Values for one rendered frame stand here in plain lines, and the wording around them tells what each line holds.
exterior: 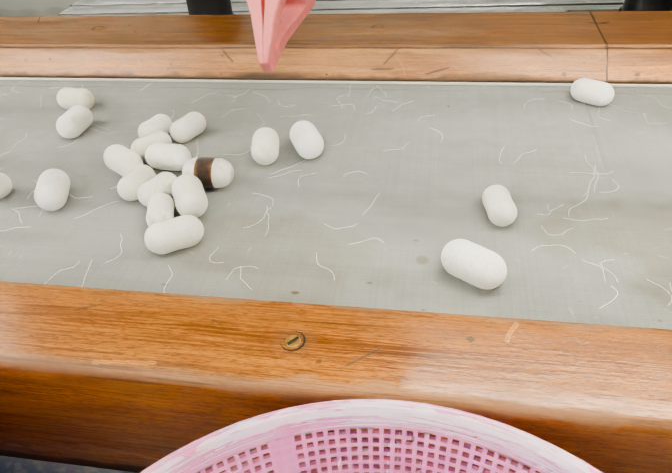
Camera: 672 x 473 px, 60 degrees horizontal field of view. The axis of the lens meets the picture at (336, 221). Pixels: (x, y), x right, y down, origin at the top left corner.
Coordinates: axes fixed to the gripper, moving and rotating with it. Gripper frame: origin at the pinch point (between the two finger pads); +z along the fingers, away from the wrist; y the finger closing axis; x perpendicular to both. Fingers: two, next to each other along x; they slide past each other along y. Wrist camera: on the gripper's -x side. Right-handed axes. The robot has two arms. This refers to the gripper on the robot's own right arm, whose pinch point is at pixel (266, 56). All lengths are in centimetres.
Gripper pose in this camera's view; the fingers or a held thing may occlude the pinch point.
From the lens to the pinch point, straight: 42.1
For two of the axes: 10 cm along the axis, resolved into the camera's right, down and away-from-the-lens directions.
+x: 1.5, 1.9, 9.7
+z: -0.8, 9.8, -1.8
